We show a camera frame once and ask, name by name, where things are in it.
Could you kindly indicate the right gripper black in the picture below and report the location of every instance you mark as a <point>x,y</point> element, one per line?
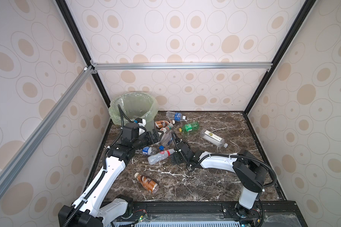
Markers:
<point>175,158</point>

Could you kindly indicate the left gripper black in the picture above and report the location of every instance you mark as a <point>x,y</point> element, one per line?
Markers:
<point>150,139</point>

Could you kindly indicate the white bottle red cap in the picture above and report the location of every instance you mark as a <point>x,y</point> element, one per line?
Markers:
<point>160,156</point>

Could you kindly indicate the small blue label water bottle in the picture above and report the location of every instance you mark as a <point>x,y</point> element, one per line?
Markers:
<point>149,151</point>

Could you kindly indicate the clear bottle blue cap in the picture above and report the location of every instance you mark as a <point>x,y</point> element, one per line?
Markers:
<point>166,140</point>

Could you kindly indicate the green soda bottle yellow cap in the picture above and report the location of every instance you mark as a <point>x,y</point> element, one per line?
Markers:
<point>187,128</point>

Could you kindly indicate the green mesh bin with liner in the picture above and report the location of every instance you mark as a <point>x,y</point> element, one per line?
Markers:
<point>135,105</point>

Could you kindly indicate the square matcha label bottle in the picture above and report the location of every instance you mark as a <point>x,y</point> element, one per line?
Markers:
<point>213,138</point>

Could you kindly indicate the brown Nescafe bottle front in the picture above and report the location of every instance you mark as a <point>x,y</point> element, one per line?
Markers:
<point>148,183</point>

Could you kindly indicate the brown nescafe bottle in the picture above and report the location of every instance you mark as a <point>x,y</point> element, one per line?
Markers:
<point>148,183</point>
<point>163,123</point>

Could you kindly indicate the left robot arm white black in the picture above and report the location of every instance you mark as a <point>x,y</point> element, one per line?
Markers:
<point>87,210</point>

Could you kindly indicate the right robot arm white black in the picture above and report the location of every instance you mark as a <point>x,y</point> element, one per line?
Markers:
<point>253,174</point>

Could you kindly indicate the brown Nescafe bottle near bin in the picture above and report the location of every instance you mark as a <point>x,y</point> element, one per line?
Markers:
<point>163,123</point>

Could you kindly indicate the white floral label bottle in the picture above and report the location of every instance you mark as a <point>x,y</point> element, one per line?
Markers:
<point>167,128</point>

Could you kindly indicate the Pocari Sweat clear bottle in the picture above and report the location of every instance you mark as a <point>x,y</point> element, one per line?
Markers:
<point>176,116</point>

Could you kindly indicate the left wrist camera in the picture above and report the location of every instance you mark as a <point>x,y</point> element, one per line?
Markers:
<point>142,123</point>

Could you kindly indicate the horizontal aluminium rail back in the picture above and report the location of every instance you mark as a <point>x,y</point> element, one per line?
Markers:
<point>180,66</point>

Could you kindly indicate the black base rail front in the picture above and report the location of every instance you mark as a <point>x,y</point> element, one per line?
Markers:
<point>190,214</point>

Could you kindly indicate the diagonal aluminium rail left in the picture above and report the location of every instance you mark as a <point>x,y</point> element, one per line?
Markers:
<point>10,172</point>

